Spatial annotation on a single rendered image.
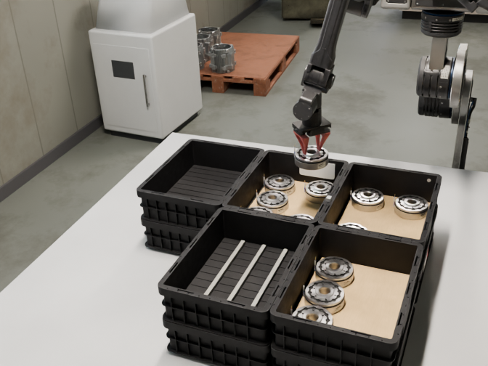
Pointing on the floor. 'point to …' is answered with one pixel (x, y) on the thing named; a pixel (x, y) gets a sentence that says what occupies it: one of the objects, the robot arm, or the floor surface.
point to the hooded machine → (146, 67)
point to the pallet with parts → (244, 58)
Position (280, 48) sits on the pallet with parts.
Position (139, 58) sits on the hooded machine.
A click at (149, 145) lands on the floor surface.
